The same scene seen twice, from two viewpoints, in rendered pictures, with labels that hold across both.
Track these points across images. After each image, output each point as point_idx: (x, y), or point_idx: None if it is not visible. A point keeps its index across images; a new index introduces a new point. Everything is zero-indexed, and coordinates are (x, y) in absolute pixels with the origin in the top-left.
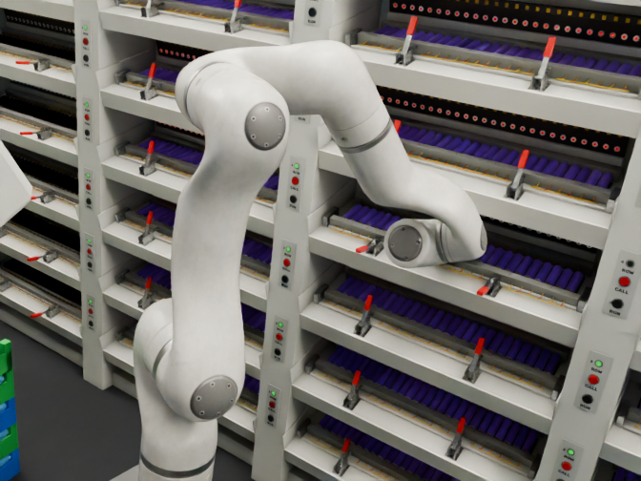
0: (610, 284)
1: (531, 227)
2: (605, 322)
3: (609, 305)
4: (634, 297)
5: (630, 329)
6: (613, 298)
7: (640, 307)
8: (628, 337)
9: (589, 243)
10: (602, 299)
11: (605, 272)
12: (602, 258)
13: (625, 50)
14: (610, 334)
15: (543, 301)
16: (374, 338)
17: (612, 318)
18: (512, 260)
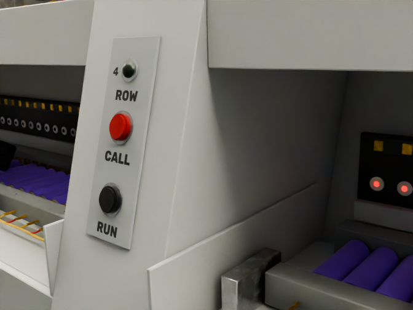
0: (98, 146)
1: (3, 59)
2: (93, 264)
3: (96, 210)
4: (145, 172)
5: (139, 282)
6: (104, 184)
7: (158, 203)
8: (137, 309)
9: (77, 58)
10: (87, 194)
11: (90, 115)
12: (85, 78)
13: None
14: (104, 302)
15: (37, 237)
16: None
17: (106, 249)
18: (58, 182)
